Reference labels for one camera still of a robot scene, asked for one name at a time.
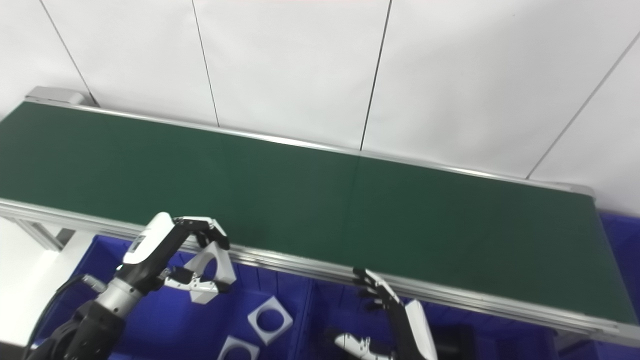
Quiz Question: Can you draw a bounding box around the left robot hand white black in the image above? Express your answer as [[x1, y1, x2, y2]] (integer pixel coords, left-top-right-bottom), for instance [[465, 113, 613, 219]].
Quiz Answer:
[[116, 212, 232, 297]]

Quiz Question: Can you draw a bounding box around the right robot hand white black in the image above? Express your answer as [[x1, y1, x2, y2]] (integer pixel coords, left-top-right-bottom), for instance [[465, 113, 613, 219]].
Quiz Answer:
[[334, 267, 438, 360]]

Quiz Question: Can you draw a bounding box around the white square part with hole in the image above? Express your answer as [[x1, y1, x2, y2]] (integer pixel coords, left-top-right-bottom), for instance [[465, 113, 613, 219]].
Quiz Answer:
[[217, 336, 261, 360], [247, 296, 294, 346], [182, 241, 237, 305]]

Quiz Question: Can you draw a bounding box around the black T-shaped part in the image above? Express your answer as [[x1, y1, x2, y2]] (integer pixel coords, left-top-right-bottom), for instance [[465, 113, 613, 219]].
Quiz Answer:
[[430, 325, 476, 360]]

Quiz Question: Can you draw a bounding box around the blue bin with white parts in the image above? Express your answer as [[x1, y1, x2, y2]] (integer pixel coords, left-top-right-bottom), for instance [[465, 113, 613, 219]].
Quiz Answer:
[[30, 235, 316, 360]]

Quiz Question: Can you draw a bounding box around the blue bin with black parts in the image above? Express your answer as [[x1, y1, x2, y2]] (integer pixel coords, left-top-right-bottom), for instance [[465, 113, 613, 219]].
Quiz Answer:
[[307, 280, 561, 360]]

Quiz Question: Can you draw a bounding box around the aluminium conveyor leg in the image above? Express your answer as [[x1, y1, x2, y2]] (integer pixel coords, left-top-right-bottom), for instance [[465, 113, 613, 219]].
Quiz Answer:
[[12, 217, 76, 252]]

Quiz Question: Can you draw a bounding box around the green conveyor belt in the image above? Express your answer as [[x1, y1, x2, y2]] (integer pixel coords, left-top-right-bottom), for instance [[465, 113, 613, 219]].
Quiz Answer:
[[0, 86, 640, 348], [0, 101, 638, 326]]

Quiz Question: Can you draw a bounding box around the empty blue bin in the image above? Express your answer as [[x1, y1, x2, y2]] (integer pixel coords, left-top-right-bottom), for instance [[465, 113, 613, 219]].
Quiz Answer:
[[550, 212, 640, 360]]

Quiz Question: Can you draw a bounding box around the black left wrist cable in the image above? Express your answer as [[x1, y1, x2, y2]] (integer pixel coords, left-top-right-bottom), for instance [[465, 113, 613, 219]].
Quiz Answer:
[[30, 274, 108, 351]]

